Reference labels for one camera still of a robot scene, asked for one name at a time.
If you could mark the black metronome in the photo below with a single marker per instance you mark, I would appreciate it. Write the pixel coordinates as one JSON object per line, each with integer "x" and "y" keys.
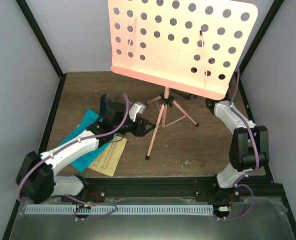
{"x": 108, "y": 107}

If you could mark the light blue slotted cable duct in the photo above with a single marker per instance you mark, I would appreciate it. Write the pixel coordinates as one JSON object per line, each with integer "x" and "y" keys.
{"x": 193, "y": 210}

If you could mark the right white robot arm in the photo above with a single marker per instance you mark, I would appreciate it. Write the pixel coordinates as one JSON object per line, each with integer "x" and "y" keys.
{"x": 249, "y": 149}

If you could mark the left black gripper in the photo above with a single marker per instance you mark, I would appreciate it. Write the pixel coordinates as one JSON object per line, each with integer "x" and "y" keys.
{"x": 141, "y": 126}

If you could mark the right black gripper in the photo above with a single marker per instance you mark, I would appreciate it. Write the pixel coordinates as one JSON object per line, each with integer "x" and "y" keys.
{"x": 187, "y": 96}

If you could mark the black aluminium frame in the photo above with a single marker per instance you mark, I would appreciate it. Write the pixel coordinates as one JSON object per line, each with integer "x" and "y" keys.
{"x": 164, "y": 187}

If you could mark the yellow sheet music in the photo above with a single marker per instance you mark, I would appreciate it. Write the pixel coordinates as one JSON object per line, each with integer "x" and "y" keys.
{"x": 107, "y": 161}

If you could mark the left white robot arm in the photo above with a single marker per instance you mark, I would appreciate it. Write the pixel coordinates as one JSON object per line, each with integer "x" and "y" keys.
{"x": 38, "y": 177}

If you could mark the pink music stand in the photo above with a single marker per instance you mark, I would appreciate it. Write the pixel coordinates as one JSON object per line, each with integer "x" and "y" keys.
{"x": 189, "y": 45}

